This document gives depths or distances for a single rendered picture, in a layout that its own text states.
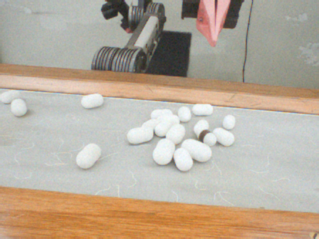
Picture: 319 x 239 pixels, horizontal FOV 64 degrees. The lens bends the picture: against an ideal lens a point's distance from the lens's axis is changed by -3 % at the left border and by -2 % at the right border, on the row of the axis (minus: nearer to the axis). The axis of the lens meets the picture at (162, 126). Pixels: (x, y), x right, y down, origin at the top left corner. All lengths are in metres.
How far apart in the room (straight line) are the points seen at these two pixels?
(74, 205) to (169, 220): 0.07
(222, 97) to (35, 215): 0.39
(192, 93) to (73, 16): 2.12
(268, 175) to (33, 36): 2.56
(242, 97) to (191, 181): 0.28
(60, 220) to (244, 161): 0.22
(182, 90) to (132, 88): 0.10
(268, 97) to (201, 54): 1.88
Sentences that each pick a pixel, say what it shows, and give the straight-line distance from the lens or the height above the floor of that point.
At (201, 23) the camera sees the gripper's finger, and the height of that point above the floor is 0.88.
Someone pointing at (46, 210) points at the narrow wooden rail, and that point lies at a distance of 0.20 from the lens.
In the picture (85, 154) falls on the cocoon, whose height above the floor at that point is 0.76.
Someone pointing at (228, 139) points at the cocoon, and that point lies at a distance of 0.34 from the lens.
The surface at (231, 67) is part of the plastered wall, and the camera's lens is 2.44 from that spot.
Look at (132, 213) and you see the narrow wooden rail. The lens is 0.19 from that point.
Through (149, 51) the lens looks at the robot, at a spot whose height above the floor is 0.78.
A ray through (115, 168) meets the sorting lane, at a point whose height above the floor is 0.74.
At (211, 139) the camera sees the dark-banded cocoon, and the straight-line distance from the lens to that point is 0.33.
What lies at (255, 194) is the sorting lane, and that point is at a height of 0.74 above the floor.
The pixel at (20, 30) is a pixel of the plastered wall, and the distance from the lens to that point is 2.78.
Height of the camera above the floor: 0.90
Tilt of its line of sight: 24 degrees down
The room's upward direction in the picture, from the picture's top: 5 degrees clockwise
